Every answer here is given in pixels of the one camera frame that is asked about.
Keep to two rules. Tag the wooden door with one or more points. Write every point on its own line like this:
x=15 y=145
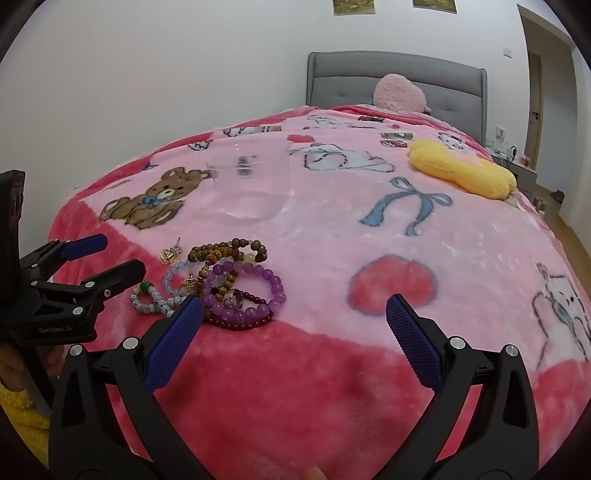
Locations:
x=534 y=92

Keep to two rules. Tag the gold earring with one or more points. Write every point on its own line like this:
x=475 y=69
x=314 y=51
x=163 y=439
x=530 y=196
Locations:
x=168 y=254
x=189 y=281

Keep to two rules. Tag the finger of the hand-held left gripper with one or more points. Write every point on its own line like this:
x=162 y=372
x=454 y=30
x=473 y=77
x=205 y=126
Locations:
x=83 y=247
x=115 y=276

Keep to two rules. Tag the pink printed blanket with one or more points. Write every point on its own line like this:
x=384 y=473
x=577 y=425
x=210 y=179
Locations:
x=323 y=240

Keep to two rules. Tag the yellow plush pillow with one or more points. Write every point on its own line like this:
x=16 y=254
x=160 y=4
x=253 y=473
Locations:
x=461 y=170

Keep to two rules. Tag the white wall outlet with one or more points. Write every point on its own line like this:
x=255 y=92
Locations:
x=500 y=134

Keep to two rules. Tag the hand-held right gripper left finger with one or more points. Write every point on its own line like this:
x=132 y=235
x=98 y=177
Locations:
x=178 y=341

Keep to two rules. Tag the person's left hand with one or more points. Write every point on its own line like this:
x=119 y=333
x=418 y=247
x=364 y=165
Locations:
x=11 y=369

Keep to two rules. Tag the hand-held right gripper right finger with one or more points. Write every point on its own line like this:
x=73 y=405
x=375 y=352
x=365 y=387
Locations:
x=413 y=341

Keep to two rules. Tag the grey padded headboard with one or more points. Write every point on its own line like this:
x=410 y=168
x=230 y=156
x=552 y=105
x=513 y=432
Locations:
x=341 y=78

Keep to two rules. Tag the wall picture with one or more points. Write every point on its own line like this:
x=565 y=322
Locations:
x=353 y=5
x=431 y=2

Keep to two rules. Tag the pink plush toy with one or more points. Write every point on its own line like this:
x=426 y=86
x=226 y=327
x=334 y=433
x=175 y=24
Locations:
x=399 y=92

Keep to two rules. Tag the person's right hand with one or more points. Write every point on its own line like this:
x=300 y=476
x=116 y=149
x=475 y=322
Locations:
x=316 y=473

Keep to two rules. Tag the white nightstand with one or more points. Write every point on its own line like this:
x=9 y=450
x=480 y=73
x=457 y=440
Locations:
x=524 y=177

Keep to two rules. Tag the person's left forearm yellow sleeve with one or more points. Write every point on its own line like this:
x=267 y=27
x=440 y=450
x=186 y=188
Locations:
x=21 y=420

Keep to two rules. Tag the clear plastic container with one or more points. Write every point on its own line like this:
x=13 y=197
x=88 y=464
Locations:
x=249 y=203

